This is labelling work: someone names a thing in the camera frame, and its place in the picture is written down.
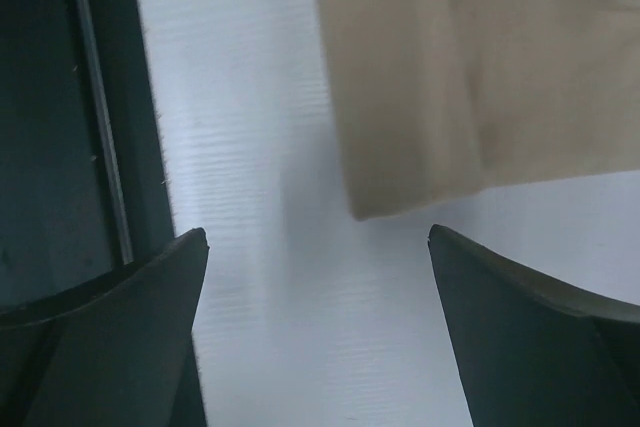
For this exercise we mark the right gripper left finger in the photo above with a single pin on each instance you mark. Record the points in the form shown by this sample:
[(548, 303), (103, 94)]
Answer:
[(108, 352)]

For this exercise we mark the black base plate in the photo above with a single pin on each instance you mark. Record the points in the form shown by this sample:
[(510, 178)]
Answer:
[(83, 187)]

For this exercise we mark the beige t shirt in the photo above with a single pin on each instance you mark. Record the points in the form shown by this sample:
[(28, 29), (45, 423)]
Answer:
[(439, 99)]

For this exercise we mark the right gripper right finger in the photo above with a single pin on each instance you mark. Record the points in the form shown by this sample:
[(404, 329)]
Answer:
[(532, 350)]

